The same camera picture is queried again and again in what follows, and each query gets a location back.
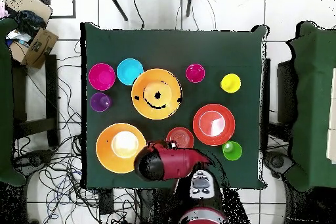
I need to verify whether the small red bowl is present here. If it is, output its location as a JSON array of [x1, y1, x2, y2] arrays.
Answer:
[[165, 126, 196, 149]]

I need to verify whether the large orange bowl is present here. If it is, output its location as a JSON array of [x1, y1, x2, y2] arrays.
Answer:
[[95, 122, 147, 174], [131, 68, 183, 120]]

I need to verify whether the blue plastic bowl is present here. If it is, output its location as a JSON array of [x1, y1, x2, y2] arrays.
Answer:
[[116, 58, 144, 86]]

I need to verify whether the wide red bowl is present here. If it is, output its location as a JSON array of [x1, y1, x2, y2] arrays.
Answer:
[[192, 103, 236, 146]]

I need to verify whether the purple plastic cup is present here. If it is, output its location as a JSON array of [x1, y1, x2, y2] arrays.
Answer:
[[89, 92, 113, 113]]

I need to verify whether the green plastic cup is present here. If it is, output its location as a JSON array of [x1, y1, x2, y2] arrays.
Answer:
[[221, 140, 243, 162]]

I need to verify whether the pink plastic cup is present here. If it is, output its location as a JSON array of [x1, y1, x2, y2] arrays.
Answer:
[[185, 62, 206, 84]]

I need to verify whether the pink plastic bowl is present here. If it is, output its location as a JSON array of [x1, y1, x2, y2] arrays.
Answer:
[[88, 62, 117, 91]]

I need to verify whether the yellow plastic cup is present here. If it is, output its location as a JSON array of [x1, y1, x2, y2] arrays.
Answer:
[[220, 73, 242, 94]]

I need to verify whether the dark green tablecloth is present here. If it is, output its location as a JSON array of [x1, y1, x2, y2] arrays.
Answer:
[[80, 22, 268, 190]]

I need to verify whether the open cardboard box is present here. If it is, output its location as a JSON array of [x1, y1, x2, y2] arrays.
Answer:
[[9, 27, 60, 70]]

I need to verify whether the green covered table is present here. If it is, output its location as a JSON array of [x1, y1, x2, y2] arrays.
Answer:
[[284, 20, 336, 192], [0, 17, 27, 187]]

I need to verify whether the dark blue bag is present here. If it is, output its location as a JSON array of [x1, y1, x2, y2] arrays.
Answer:
[[14, 9, 47, 37]]

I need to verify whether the flat cardboard sheet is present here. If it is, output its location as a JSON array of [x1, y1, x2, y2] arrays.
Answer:
[[3, 0, 53, 25]]

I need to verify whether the black cable bundle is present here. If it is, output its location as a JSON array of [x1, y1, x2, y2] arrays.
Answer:
[[11, 39, 140, 224]]

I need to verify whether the black bench frame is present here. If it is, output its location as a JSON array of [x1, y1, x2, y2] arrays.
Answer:
[[11, 54, 60, 148]]

